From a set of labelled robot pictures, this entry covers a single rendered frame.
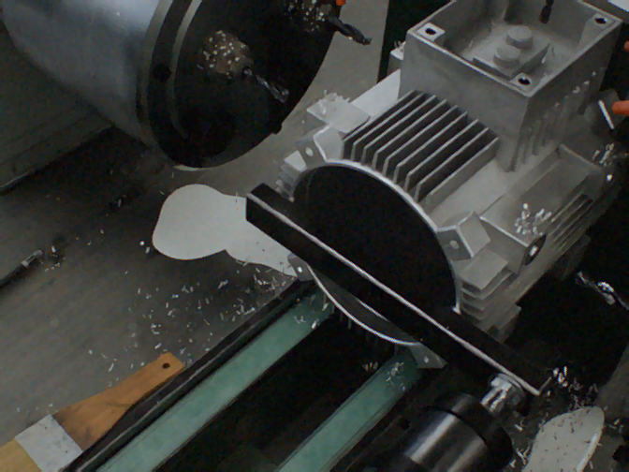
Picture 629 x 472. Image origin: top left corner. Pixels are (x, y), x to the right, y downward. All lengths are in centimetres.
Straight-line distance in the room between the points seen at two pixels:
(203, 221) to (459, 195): 41
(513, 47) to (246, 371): 31
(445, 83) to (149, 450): 33
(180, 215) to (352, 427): 38
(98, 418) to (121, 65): 30
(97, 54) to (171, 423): 29
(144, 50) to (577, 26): 32
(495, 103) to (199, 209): 44
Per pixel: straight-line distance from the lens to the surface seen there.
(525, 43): 71
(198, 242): 99
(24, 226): 103
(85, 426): 86
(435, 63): 68
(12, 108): 101
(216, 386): 74
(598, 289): 65
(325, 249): 68
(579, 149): 73
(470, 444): 59
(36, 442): 86
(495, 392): 63
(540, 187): 70
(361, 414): 73
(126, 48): 76
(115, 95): 79
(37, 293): 96
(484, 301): 66
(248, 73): 77
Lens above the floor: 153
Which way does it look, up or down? 47 degrees down
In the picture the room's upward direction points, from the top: 5 degrees clockwise
